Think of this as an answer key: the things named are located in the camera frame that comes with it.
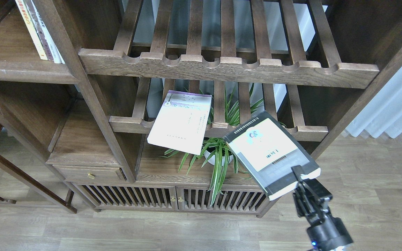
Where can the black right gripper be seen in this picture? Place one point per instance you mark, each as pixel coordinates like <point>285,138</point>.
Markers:
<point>311,199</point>

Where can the green and black thick book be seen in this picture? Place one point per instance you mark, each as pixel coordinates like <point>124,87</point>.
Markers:
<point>269,152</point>

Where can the colourful 300 paperback book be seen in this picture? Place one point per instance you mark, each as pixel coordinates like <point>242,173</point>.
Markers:
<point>32,31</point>

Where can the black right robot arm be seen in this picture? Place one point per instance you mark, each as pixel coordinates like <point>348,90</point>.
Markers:
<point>333,238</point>

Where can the spider plant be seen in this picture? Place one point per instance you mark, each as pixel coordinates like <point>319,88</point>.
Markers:
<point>219,171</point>

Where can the dark wooden bookshelf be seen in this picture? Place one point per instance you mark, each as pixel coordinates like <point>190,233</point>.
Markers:
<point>319,62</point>

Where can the white upright book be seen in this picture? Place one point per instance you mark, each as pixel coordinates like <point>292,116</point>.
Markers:
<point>61,58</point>
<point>45,36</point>

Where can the white curtain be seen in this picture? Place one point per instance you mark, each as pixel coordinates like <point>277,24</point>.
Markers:
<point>383,114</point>

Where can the lavender white paperback book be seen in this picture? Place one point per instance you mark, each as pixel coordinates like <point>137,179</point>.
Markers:
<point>181,122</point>

